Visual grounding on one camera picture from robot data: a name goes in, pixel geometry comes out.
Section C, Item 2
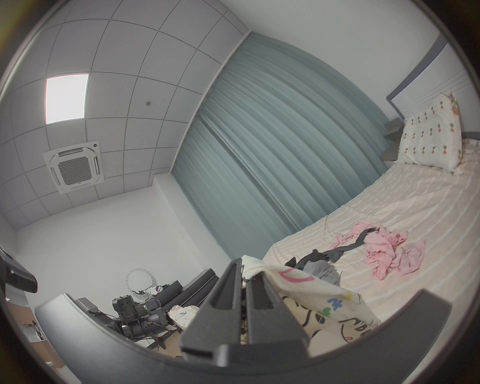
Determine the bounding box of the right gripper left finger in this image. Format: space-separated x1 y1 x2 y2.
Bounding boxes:
180 258 243 359

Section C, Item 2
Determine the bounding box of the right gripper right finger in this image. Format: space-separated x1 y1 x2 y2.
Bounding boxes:
247 275 310 355

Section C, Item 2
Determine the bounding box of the white printed garment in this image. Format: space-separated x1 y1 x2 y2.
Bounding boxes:
167 255 381 357

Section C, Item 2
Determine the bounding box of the bed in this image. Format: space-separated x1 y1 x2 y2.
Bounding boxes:
262 34 480 357

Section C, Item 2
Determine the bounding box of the dark grey padded bench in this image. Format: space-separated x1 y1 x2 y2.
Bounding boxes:
155 268 220 314

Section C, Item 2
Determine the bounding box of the grey knit garment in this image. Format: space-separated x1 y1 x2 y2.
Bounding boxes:
302 260 341 287

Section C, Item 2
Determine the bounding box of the black garment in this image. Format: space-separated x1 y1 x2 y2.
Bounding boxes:
330 226 380 260

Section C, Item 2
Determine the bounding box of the pink garment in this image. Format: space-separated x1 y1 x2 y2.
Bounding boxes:
330 221 427 281

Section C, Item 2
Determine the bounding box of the blue-green curtain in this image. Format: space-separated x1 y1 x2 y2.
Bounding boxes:
170 32 392 259

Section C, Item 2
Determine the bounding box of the white ceiling air conditioner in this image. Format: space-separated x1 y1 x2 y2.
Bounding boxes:
43 142 105 194

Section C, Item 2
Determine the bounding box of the grey bedside table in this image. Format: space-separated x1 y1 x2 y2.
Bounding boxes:
382 117 405 163

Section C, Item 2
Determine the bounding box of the white printed pillow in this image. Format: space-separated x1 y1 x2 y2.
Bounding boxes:
397 91 464 176

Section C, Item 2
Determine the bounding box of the square ceiling light panel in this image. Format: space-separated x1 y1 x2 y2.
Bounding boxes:
45 74 90 125

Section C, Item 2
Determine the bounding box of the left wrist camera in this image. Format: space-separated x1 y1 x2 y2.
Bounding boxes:
112 295 137 322

